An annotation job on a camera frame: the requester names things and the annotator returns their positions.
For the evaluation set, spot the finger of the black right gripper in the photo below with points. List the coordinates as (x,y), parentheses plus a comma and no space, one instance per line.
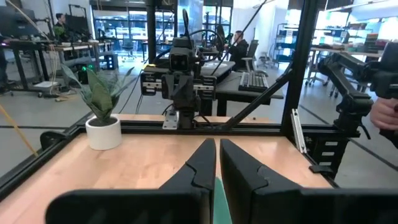
(189,91)
(171,87)

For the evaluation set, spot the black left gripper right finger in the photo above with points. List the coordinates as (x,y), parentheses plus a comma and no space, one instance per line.
(264,202)

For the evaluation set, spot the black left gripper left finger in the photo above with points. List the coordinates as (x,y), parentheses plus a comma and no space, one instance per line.
(186,202)

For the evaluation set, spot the teal plastic tupperware container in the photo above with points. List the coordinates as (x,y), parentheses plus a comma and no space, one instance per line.
(221,205)

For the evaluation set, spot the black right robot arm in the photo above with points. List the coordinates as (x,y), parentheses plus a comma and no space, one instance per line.
(186,116)

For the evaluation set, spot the grey raised desk panel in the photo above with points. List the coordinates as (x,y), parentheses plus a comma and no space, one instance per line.
(217,69)

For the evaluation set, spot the black building column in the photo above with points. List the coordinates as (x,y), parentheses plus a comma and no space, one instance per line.
(150,31)

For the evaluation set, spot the grey desk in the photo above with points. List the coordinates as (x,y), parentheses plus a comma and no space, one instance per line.
(248,95)

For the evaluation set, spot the person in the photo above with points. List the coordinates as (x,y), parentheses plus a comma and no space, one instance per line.
(237,49)
(60,21)

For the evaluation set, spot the black keyboard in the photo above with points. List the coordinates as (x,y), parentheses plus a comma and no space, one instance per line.
(253,81)

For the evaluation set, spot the black table clamp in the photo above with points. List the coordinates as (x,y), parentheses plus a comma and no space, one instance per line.
(320,169)

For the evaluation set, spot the snake plant in white pot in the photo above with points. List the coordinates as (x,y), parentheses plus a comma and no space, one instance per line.
(102,133)

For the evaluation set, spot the grey office chair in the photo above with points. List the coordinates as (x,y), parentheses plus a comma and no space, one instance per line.
(252,49)

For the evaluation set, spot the silver aluminium strip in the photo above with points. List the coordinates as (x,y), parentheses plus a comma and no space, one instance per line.
(298,130)

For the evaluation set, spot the person's hand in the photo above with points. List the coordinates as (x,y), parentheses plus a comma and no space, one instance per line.
(384,113)

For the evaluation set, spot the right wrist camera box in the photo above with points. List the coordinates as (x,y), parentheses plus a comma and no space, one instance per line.
(181,59)

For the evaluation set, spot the silver arm base bracket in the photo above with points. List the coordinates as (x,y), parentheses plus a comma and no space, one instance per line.
(170,121)

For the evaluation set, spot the black aluminium table frame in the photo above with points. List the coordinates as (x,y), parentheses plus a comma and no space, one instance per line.
(298,62)

